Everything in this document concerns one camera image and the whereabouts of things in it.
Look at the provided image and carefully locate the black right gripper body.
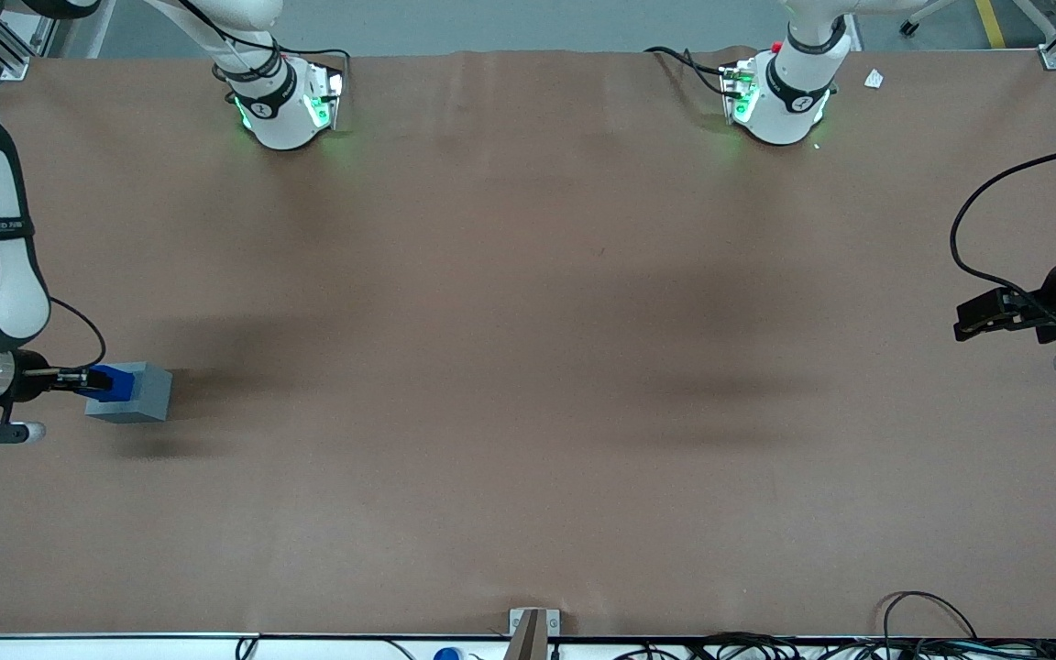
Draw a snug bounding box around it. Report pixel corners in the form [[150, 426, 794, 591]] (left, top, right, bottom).
[[13, 351, 51, 405]]

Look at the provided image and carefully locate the small blue square part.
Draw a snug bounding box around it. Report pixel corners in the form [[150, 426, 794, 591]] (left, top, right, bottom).
[[88, 364, 136, 405]]

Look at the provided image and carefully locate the gray square base block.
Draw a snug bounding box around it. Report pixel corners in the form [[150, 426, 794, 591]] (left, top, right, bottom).
[[85, 362, 173, 424]]

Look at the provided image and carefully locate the brown table cover sheet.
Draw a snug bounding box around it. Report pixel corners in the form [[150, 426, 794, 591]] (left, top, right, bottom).
[[0, 46, 1056, 640]]

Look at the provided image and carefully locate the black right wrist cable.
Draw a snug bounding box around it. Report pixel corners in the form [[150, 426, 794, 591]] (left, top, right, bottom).
[[48, 295, 108, 372]]

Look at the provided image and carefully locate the long black looping cable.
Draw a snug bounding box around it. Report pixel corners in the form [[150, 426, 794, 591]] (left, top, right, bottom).
[[950, 142, 1056, 333]]

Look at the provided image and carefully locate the black arched floor cable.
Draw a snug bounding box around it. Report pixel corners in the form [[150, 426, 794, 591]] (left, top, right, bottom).
[[878, 591, 980, 643]]

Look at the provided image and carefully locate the black right base cable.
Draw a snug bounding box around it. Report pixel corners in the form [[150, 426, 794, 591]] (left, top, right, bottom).
[[178, 0, 352, 102]]

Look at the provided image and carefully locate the black base cable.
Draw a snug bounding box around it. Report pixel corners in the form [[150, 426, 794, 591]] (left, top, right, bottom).
[[178, 0, 352, 102], [644, 46, 732, 97]]

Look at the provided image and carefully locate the black left base cable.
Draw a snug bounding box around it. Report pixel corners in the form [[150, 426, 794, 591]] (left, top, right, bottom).
[[644, 46, 732, 97]]

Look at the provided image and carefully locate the black cable bundle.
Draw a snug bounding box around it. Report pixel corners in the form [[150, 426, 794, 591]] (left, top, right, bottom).
[[615, 631, 1056, 660]]

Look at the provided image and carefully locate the grey metal table bracket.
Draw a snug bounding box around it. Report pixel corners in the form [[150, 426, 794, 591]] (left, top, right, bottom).
[[508, 607, 562, 660]]

